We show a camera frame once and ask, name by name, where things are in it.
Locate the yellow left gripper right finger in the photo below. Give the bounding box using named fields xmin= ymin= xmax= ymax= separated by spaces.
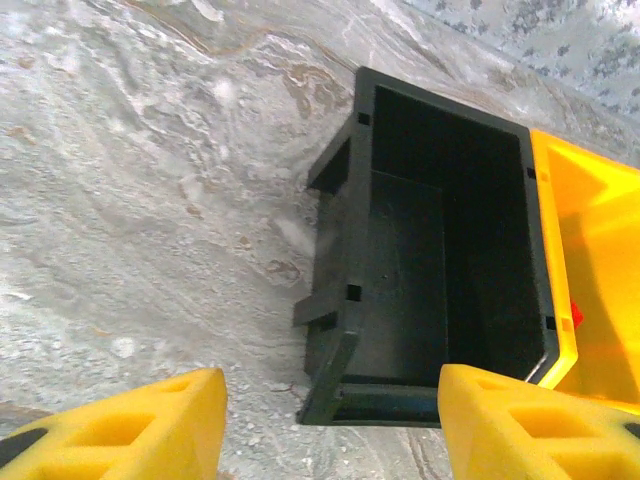
xmin=437 ymin=363 xmax=640 ymax=480

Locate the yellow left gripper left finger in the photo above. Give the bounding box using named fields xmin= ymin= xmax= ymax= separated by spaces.
xmin=0 ymin=367 xmax=229 ymax=480

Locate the black plastic bin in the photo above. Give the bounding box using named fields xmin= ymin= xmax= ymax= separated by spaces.
xmin=292 ymin=66 xmax=576 ymax=428

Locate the yellow plastic bin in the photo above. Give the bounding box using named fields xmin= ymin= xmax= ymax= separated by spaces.
xmin=528 ymin=128 xmax=640 ymax=416

